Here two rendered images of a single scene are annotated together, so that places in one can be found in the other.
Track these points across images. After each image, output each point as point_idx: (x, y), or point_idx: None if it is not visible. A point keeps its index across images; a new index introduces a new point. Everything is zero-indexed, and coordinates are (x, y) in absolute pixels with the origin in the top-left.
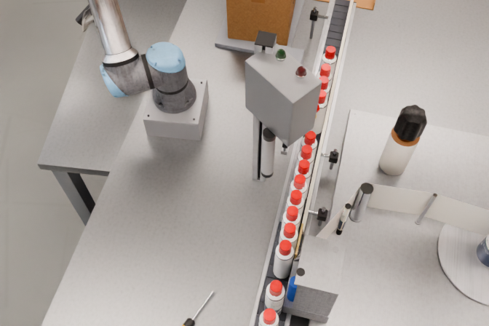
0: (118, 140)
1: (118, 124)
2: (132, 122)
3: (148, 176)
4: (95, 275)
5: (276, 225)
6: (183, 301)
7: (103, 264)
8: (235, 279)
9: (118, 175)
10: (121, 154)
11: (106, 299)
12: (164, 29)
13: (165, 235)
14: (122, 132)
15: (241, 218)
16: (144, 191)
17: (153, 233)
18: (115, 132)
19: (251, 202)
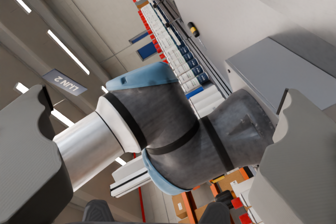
0: None
1: None
2: (281, 15)
3: (232, 25)
4: None
5: None
6: (201, 32)
7: None
8: (216, 62)
9: None
10: None
11: None
12: None
13: (212, 30)
14: None
15: None
16: (223, 19)
17: (209, 21)
18: None
19: None
